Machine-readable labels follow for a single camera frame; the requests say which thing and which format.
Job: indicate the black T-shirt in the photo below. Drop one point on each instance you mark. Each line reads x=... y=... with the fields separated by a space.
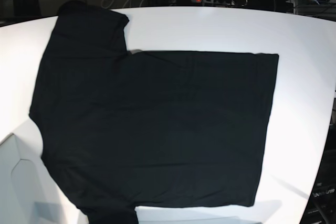
x=170 y=129

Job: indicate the black power strip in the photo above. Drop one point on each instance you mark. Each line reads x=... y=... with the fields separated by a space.
x=214 y=3

